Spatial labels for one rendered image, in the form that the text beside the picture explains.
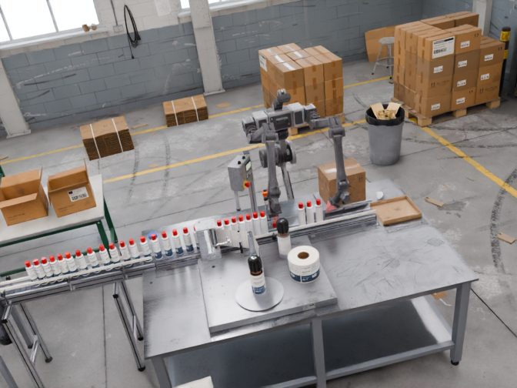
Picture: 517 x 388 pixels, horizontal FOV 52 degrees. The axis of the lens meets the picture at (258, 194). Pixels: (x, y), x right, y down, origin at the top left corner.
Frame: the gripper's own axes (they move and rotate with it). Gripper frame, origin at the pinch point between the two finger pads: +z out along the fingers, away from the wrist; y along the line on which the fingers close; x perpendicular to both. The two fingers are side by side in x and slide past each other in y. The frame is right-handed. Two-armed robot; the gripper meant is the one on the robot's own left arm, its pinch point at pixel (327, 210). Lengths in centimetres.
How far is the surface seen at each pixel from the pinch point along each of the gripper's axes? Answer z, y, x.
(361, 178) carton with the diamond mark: -29.2, -18.1, 19.4
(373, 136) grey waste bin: -32, -206, 131
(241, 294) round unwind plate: 55, 58, -53
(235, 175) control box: 7, -1, -76
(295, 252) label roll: 19, 46, -31
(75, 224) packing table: 143, -88, -136
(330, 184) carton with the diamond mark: -13.8, -16.7, -0.9
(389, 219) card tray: -18.8, 8.6, 42.6
